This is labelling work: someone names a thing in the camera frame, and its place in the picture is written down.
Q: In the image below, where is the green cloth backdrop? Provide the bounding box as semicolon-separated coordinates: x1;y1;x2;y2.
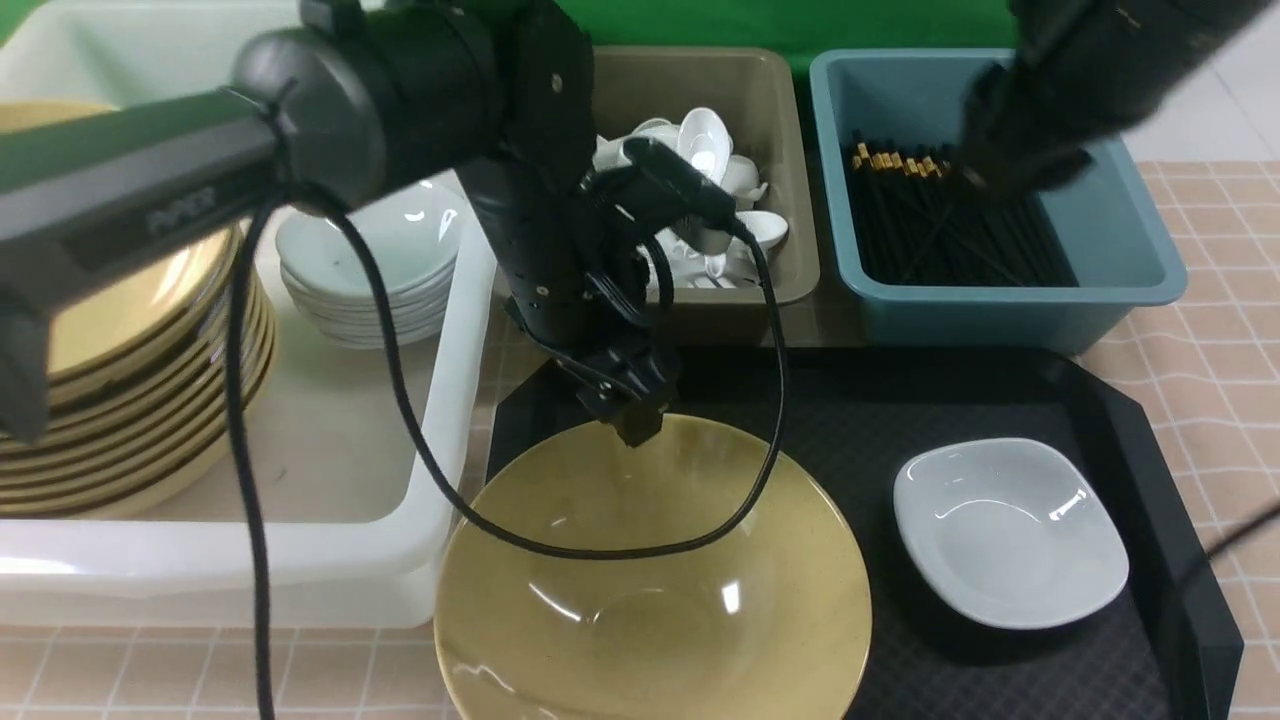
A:
561;1;1015;74

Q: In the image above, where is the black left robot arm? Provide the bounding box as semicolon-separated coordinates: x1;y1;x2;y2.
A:
1;1;678;447

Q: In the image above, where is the black serving tray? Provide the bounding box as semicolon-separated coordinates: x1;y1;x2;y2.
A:
488;347;1244;719

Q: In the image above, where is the pile of black chopsticks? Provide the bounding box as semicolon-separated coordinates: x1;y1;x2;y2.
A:
844;131;1079;288

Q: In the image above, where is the white square sauce dish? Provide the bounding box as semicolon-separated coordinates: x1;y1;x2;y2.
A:
892;437;1130;632

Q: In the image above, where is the stack of yellow bowls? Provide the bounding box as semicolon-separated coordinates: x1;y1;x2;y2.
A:
0;100;278;519

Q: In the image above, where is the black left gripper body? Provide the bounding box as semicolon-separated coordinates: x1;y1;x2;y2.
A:
500;241;680;421

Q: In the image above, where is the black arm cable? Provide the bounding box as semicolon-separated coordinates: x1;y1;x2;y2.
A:
225;181;791;720
1201;510;1280;561

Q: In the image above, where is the stack of white dishes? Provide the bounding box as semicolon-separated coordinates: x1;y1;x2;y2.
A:
275;179;474;348

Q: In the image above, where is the yellow noodle bowl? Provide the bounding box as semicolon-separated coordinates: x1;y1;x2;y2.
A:
434;415;873;719

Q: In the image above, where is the white plastic tub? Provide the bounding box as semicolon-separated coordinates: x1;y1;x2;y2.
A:
3;1;497;628

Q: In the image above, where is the pile of white spoons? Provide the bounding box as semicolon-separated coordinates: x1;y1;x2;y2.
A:
593;108;790;290

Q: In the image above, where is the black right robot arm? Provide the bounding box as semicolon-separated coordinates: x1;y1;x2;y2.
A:
948;1;1268;202

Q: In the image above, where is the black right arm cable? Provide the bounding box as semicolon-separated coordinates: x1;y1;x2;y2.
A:
1201;510;1280;561

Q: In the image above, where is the blue plastic chopstick bin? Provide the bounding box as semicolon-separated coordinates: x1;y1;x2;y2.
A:
809;47;1189;355

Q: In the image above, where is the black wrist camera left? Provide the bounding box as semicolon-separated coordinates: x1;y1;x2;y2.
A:
585;136;737;240

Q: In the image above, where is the olive plastic spoon bin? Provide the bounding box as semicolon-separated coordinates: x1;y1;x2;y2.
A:
593;46;820;347

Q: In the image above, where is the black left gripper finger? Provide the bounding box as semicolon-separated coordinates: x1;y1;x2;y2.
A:
614;405;664;448

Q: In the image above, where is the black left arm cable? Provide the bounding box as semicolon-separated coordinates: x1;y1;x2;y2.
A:
225;181;791;720

